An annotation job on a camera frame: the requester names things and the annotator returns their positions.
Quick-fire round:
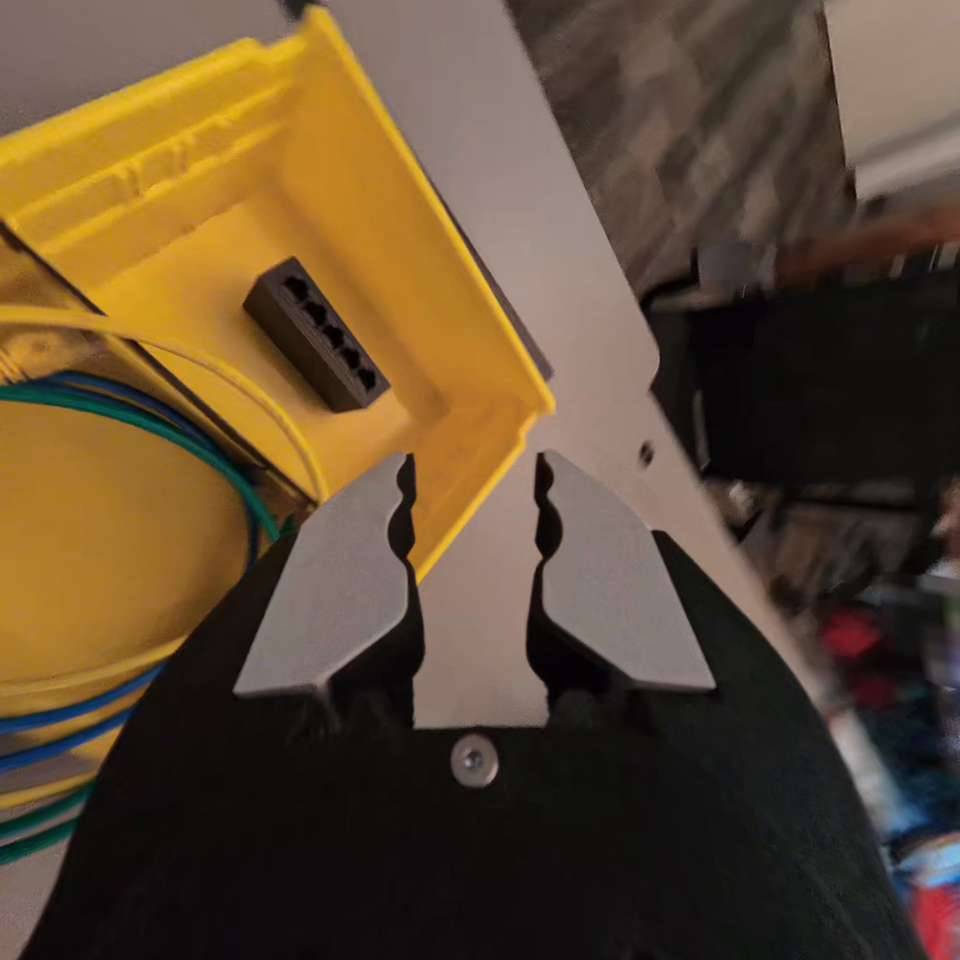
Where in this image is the black ethernet switch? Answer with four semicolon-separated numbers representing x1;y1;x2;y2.
241;256;391;414

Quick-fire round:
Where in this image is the blue ethernet cable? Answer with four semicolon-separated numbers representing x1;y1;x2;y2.
0;371;264;774

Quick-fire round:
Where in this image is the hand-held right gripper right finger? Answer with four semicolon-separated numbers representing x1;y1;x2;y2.
527;450;717;725

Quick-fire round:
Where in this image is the yellow ethernet cable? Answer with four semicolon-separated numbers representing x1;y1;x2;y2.
0;303;331;504

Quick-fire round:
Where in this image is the yellow plastic bin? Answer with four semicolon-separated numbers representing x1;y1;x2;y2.
0;7;556;811

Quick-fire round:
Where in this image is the green ethernet cable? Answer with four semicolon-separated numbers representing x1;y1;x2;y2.
0;382;297;864

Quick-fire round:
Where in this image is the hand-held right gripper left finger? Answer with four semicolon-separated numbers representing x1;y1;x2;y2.
232;452;425;732

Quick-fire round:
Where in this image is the red plastic container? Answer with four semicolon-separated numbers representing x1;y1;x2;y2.
821;609;885;660

